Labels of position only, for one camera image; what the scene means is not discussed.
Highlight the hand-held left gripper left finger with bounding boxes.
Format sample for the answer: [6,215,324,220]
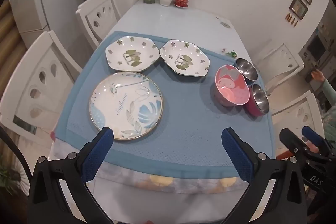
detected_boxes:
[28,127,114,224]

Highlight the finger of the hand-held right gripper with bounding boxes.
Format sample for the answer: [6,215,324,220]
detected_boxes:
[279,128,320,160]
[301,126,336,157]

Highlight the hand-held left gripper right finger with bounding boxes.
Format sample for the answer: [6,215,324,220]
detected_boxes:
[221,127,307,224]

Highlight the red steel bowl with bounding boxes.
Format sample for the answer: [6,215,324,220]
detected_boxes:
[244,84,270,117]

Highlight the round plate blue leaf print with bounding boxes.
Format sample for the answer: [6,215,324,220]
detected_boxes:
[89,71,164,141]

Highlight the pink cartoon bowl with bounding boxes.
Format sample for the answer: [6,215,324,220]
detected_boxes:
[213,65,250,107]

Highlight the blue steel bowl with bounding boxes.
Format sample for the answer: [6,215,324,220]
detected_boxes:
[234,58,259,83]

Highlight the hexagonal plate green tree print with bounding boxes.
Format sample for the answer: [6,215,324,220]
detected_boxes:
[159,39,211,79]
[105,35,160,72]

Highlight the white dining chair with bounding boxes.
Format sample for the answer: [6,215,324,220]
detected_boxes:
[253,43,305,94]
[76,0,122,50]
[270,90,324,159]
[0,30,83,140]

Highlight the light blue textured table mat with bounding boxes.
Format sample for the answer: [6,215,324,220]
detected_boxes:
[54,31,275,178]

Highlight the patterned grey tablecloth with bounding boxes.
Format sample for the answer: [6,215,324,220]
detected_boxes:
[50,132,276,216]

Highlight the microwave oven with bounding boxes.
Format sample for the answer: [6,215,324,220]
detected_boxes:
[299,30,328,62]

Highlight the green potted plant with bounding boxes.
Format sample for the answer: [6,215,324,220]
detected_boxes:
[0,158,27,195]

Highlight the white refrigerator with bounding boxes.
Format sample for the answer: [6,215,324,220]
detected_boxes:
[9,0,87,48]

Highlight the orange wall ornaments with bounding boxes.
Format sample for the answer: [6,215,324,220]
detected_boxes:
[284,13,298,28]

